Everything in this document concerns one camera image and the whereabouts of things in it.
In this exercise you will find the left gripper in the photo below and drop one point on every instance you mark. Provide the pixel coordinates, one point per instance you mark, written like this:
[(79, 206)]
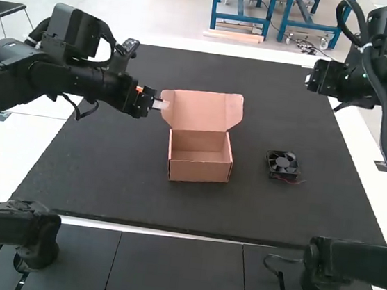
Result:
[(137, 100)]

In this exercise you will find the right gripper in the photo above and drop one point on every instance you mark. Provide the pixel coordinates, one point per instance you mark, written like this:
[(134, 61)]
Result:
[(328, 78)]

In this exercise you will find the cardboard box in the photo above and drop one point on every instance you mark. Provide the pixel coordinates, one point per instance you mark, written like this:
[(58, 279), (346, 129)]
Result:
[(198, 166)]

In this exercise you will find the black square fan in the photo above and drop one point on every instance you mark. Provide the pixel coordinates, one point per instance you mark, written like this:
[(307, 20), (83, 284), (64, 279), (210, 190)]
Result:
[(282, 162)]

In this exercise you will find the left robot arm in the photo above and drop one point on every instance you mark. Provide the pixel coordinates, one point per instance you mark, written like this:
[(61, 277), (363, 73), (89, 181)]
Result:
[(13, 68)]

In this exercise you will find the black mat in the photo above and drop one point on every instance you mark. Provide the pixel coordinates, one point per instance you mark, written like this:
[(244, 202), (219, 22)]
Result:
[(106, 177)]

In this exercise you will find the wooden plank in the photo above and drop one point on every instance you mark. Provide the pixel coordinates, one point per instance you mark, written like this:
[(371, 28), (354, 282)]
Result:
[(234, 36)]

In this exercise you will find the black chair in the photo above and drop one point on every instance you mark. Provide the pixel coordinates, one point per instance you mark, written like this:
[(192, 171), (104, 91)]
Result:
[(2, 9)]

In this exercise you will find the blue metal frame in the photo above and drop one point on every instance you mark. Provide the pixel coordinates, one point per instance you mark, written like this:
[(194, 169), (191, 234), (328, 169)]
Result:
[(241, 19), (308, 27)]

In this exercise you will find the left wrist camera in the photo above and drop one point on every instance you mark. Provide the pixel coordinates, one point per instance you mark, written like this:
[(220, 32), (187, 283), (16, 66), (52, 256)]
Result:
[(130, 47)]

